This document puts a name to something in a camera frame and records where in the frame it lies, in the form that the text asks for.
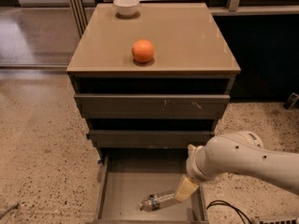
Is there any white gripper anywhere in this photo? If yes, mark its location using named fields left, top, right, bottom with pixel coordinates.
left=174, top=144, right=206, bottom=203

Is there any clear plastic water bottle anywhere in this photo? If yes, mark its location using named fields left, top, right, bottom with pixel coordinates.
left=139, top=189, right=177, bottom=212

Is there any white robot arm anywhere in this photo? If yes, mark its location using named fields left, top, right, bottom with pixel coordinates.
left=175, top=131, right=299, bottom=203

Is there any grey open bottom drawer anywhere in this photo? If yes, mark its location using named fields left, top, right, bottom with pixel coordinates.
left=92, top=149, right=208, bottom=224

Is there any grey middle drawer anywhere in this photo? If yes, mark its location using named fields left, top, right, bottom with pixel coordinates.
left=88, top=130, right=214, bottom=148

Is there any grey drawer cabinet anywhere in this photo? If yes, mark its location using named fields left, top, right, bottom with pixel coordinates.
left=66, top=2, right=242, bottom=165

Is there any grey top drawer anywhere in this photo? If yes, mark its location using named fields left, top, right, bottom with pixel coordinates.
left=75, top=93, right=230, bottom=119

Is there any metal floor vent grille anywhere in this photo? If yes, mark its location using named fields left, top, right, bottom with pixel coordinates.
left=251, top=216, right=299, bottom=224

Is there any small dark floor device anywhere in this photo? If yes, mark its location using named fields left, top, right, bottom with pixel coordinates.
left=283, top=92, right=299, bottom=110

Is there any orange fruit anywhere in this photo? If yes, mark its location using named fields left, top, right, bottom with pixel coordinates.
left=132, top=39, right=154, bottom=63

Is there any grey object at floor left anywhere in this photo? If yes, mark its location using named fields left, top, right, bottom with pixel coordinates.
left=0, top=203, right=19, bottom=219

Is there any white ceramic bowl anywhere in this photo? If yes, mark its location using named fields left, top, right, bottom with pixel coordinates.
left=113, top=0, right=139, bottom=17

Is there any black floor cable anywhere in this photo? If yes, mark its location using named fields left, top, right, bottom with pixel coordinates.
left=206, top=200, right=253, bottom=224

